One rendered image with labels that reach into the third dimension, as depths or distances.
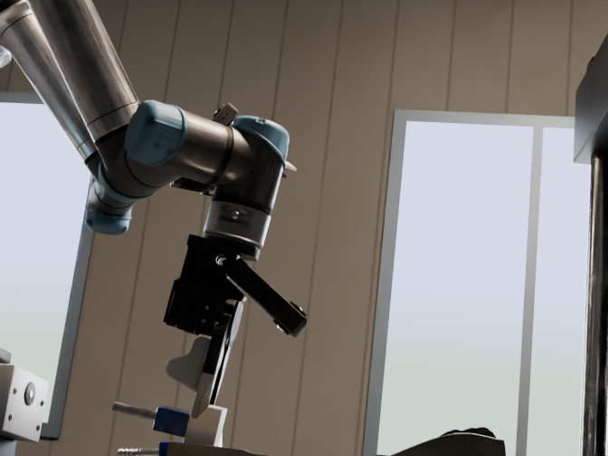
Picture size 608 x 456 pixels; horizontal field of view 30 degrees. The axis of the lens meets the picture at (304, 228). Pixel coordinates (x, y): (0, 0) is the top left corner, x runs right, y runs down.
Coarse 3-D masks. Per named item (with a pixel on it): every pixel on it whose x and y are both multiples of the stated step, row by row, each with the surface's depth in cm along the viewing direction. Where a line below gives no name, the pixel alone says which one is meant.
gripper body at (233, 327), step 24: (192, 240) 136; (216, 240) 135; (192, 264) 138; (216, 264) 136; (192, 288) 134; (216, 288) 136; (168, 312) 134; (192, 312) 134; (216, 312) 133; (240, 312) 138
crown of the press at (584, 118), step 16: (592, 64) 270; (592, 80) 268; (576, 96) 285; (592, 96) 266; (576, 112) 283; (592, 112) 264; (576, 128) 281; (592, 128) 262; (576, 144) 279; (592, 144) 268; (576, 160) 279
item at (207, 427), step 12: (120, 408) 135; (132, 408) 135; (144, 408) 135; (168, 408) 134; (192, 408) 133; (216, 408) 134; (156, 420) 133; (168, 420) 133; (180, 420) 133; (192, 420) 132; (204, 420) 132; (216, 420) 132; (168, 432) 133; (180, 432) 133; (192, 432) 132; (204, 432) 132; (216, 432) 132; (204, 444) 132; (216, 444) 135
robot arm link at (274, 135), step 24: (240, 120) 138; (264, 120) 137; (240, 144) 135; (264, 144) 136; (288, 144) 140; (240, 168) 135; (264, 168) 136; (216, 192) 137; (240, 192) 135; (264, 192) 136
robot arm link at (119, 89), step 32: (32, 0) 142; (64, 0) 141; (64, 32) 141; (96, 32) 143; (64, 64) 142; (96, 64) 142; (96, 96) 142; (128, 96) 143; (96, 128) 143; (128, 192) 144
